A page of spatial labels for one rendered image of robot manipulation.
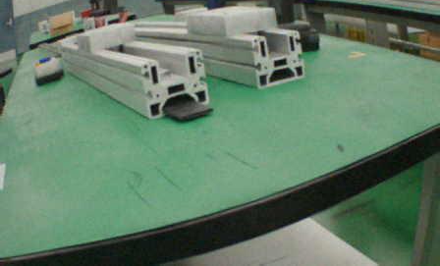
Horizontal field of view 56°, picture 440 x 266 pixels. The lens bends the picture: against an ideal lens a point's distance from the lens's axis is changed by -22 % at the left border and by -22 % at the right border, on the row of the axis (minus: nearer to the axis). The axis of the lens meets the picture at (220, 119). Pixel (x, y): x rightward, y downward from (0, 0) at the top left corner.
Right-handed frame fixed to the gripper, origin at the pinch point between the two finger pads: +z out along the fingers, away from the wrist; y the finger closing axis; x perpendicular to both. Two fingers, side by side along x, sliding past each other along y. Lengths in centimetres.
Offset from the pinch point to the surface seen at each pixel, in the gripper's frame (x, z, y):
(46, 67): -32.6, 3.3, -31.6
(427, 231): -125, 32, 14
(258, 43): -97, -1, -4
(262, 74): -97, 4, -4
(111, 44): -65, -2, -20
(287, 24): -76, -1, 18
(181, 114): -101, 7, -21
